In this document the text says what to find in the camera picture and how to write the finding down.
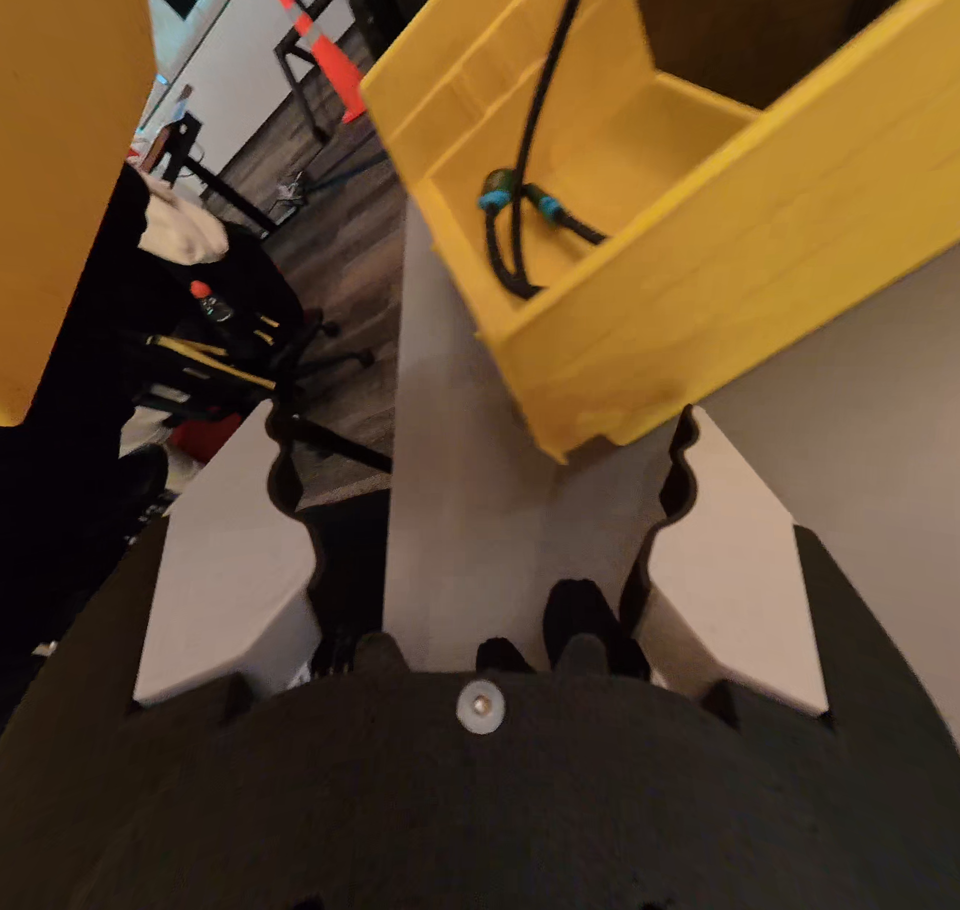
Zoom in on red container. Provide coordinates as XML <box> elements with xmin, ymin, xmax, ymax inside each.
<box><xmin>168</xmin><ymin>413</ymin><xmax>246</xmax><ymax>466</ymax></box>

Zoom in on white cloth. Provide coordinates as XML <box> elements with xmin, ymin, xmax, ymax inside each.
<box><xmin>137</xmin><ymin>169</ymin><xmax>231</xmax><ymax>266</ymax></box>

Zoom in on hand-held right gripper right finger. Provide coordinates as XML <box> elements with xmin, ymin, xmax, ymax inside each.
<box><xmin>621</xmin><ymin>404</ymin><xmax>831</xmax><ymax>716</ymax></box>

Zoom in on black cable with blue ends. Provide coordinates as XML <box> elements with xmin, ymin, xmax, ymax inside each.
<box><xmin>477</xmin><ymin>0</ymin><xmax>610</xmax><ymax>302</ymax></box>

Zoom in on yellow plastic bin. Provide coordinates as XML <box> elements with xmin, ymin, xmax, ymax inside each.
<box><xmin>0</xmin><ymin>0</ymin><xmax>159</xmax><ymax>428</ymax></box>
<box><xmin>360</xmin><ymin>0</ymin><xmax>960</xmax><ymax>465</ymax></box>

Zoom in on bottle with red cap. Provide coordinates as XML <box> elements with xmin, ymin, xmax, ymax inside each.
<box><xmin>188</xmin><ymin>280</ymin><xmax>235</xmax><ymax>325</ymax></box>

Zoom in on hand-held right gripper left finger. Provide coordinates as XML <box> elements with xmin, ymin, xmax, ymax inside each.
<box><xmin>133</xmin><ymin>398</ymin><xmax>325</xmax><ymax>705</ymax></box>

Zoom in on black office chair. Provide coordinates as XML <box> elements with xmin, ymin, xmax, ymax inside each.
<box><xmin>135</xmin><ymin>221</ymin><xmax>376</xmax><ymax>419</ymax></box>

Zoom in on orange traffic cone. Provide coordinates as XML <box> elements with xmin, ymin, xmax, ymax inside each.
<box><xmin>270</xmin><ymin>0</ymin><xmax>369</xmax><ymax>125</ymax></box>

